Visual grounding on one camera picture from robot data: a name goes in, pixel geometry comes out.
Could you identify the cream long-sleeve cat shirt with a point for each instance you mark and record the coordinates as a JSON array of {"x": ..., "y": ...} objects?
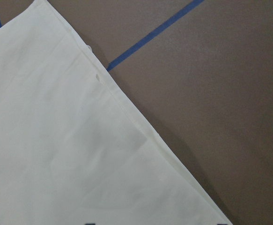
[{"x": 74, "y": 150}]

